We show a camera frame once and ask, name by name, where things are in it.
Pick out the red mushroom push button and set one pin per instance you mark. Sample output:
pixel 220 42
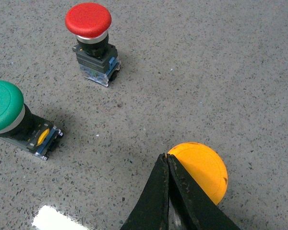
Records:
pixel 97 58

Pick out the yellow mushroom push button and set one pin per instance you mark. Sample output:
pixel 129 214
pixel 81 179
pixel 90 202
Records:
pixel 205 166

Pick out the green mushroom push button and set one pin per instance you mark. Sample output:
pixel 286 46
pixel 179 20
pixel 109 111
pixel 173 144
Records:
pixel 22 128

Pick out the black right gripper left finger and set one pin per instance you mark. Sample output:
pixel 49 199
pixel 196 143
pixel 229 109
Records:
pixel 151 210

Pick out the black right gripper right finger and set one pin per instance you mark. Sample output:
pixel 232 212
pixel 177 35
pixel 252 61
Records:
pixel 195 209

